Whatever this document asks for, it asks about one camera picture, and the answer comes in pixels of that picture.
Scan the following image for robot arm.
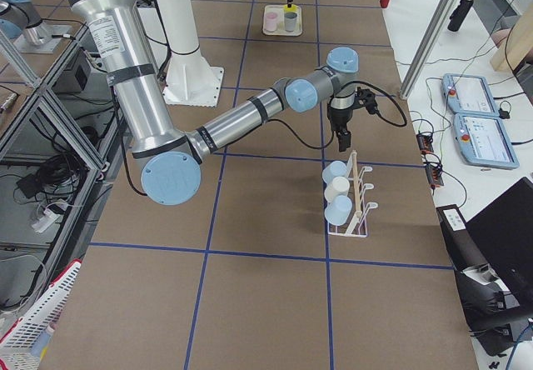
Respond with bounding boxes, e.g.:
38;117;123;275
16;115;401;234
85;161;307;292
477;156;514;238
68;0;358;205

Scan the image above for aluminium frame post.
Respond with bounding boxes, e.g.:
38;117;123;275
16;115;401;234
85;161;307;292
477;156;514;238
399;0;456;99

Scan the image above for black cylinder bottle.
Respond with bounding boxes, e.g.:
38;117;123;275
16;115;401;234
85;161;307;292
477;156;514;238
447;0;474;32

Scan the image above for wooden rack dowel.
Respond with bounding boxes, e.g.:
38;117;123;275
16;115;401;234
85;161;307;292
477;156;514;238
346;150;362;234

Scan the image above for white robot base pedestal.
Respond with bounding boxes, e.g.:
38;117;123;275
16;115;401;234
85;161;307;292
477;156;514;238
157;0;224;108

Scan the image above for yellow plastic cup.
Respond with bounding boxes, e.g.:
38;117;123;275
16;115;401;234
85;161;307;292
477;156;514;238
283;4;298;13

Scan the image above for black power strip cables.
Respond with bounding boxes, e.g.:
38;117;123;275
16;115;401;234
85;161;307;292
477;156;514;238
416;130;446;190

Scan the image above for pale cream plastic cup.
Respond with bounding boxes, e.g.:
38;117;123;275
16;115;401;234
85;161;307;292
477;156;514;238
324;176;351;203

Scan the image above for cream plastic tray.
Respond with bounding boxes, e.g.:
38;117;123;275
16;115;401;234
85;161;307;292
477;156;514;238
262;4;303;37

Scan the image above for white plastic basket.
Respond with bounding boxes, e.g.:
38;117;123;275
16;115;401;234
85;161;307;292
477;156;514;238
1;259;82;369

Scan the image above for upper blue teach pendant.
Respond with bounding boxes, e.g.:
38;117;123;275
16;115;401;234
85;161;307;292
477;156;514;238
441;73;498;117

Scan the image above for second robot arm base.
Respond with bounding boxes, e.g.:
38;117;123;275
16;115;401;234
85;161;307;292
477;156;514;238
1;0;71;54

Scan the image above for blue teach pendant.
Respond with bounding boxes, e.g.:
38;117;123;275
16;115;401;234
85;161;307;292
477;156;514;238
453;113;520;169
441;73;498;117

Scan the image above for pink plastic cup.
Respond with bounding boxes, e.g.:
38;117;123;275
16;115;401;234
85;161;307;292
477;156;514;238
264;12;278;33

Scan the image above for white wire cup rack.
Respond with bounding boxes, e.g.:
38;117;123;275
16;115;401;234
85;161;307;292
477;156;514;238
324;166;379;238

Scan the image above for lower blue teach pendant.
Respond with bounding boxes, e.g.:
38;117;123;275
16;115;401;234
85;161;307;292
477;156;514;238
453;113;520;169

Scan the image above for light blue plastic cup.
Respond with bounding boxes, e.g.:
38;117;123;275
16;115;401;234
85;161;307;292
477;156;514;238
321;161;346;184

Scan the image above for grey plastic cup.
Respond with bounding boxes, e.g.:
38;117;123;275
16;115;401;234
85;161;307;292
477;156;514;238
284;12;298;33

